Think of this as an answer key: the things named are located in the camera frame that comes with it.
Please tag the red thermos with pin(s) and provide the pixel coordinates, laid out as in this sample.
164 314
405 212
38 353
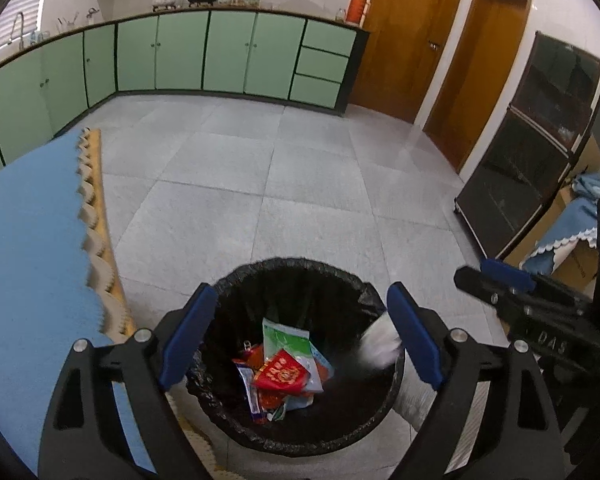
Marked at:
358 7

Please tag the white paper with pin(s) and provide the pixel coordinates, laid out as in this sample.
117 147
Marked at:
380 342

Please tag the blue scalloped cloth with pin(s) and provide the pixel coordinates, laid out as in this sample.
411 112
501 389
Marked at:
565 230

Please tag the beige scalloped mat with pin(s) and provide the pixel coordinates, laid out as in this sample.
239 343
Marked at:
100 220

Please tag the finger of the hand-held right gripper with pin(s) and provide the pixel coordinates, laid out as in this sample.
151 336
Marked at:
485 287
507 272

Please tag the green lower cabinets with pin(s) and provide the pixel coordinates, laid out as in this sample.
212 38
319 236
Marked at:
180 55

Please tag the small glass jar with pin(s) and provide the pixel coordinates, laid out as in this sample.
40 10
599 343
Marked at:
341 15

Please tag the dark glass cabinet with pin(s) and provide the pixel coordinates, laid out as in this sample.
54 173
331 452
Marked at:
540 150

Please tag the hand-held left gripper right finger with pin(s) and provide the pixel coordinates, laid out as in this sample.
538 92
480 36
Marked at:
412 340

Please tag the wooden door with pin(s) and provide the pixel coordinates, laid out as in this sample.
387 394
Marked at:
405 40
480 75

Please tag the blue white foil snack bag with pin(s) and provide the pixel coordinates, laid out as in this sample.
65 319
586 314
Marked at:
247 390

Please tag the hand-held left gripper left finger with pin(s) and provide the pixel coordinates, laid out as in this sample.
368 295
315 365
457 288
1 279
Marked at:
190 335

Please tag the blue scalloped tablecloth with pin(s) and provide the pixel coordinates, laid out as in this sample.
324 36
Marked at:
30 260

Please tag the green white packet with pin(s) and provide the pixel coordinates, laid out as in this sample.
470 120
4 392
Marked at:
285 340

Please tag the red snack packet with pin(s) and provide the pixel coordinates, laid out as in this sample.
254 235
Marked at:
280 372

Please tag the open cardboard box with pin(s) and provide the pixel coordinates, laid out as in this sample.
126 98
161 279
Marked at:
575 260

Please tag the trash bin with black bag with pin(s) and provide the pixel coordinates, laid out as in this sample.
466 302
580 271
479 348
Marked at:
350 410

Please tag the steel faucet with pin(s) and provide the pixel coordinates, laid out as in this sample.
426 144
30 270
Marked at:
17 25

